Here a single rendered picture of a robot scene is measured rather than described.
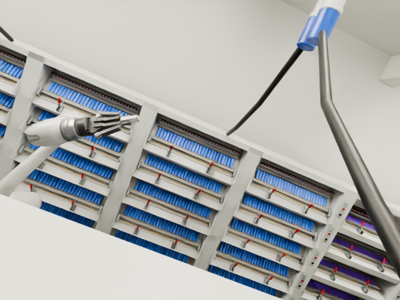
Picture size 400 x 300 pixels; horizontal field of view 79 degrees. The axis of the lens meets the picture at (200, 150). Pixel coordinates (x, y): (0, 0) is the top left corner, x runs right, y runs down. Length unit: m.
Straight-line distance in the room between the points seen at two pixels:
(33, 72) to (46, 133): 0.72
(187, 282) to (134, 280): 0.04
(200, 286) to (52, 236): 0.11
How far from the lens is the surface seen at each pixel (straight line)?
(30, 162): 1.32
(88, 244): 0.21
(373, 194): 0.40
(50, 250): 0.20
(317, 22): 0.90
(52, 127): 1.10
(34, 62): 1.76
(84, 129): 1.04
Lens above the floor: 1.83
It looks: 9 degrees down
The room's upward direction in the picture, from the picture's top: 24 degrees clockwise
